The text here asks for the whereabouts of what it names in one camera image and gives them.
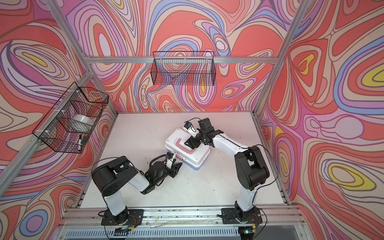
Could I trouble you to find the white and blue tool box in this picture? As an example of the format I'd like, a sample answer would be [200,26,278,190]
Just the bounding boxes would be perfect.
[165,128,211,170]

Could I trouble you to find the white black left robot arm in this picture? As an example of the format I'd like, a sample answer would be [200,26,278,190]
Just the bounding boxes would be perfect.
[91,153,183,218]

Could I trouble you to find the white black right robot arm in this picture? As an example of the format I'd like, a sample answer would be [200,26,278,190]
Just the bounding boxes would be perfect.
[183,118,270,213]

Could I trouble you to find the black marker pen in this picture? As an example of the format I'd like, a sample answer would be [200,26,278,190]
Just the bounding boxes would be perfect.
[78,135,82,153]

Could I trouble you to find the silver tape roll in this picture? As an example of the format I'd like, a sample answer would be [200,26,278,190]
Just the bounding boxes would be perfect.
[71,114,94,126]

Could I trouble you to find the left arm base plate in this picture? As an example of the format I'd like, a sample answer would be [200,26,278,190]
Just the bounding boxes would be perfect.
[98,209,144,227]

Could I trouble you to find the black wire basket back wall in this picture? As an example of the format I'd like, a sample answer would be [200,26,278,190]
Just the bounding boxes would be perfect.
[151,51,216,86]

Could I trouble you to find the black wire basket wall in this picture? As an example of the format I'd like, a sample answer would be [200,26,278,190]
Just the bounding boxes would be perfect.
[32,83,109,154]
[151,51,216,86]

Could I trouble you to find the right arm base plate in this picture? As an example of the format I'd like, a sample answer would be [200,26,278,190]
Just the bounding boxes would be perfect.
[217,207,263,226]

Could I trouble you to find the black wire basket left wall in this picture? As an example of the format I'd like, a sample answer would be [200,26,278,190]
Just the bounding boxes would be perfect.
[32,83,109,154]

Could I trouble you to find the aluminium front rail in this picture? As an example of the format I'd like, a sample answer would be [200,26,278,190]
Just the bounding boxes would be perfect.
[59,205,307,229]

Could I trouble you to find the aluminium corner frame post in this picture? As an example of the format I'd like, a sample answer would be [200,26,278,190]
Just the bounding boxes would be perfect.
[253,1,312,116]

